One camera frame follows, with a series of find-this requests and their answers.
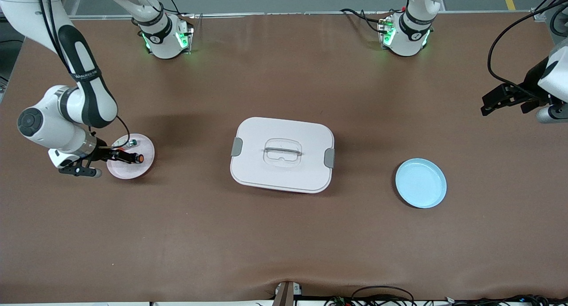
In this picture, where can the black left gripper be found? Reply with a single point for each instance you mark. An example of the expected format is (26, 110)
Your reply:
(530, 80)

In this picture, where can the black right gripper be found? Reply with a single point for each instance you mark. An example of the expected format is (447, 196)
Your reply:
(103, 151)

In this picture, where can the black orange push-button switch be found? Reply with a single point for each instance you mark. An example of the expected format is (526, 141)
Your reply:
(138, 158)

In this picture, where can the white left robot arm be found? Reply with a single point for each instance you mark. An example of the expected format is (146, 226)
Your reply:
(412, 35)

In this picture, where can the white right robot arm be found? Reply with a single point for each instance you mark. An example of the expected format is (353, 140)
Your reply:
(86, 97)

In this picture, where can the white lidded box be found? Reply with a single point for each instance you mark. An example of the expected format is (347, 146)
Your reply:
(284, 172)

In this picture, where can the pink round plate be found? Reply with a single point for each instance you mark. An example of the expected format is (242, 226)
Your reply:
(131, 170)

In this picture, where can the light blue round plate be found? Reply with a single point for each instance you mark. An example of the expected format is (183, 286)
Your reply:
(420, 184)

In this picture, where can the white green push-button switch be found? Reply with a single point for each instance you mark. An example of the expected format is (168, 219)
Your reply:
(131, 142)

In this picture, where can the aluminium frame post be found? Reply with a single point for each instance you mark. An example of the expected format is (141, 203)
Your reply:
(539, 15)

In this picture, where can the metal table edge bracket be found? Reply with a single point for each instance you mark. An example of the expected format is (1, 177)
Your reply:
(284, 295)

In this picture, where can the aluminium table edge rail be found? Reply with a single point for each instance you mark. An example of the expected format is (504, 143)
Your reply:
(288, 13)

